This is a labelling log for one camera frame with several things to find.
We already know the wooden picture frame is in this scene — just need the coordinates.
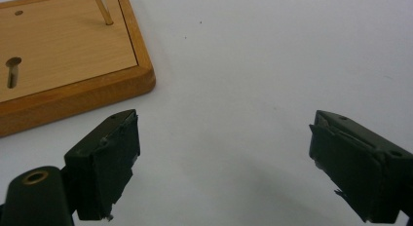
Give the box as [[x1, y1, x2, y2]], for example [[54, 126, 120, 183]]
[[0, 0, 157, 138]]

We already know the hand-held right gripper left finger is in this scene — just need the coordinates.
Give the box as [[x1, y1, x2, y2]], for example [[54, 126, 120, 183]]
[[63, 108, 141, 222]]

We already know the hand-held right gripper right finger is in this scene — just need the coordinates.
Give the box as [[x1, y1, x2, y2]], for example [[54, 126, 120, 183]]
[[308, 109, 413, 224]]

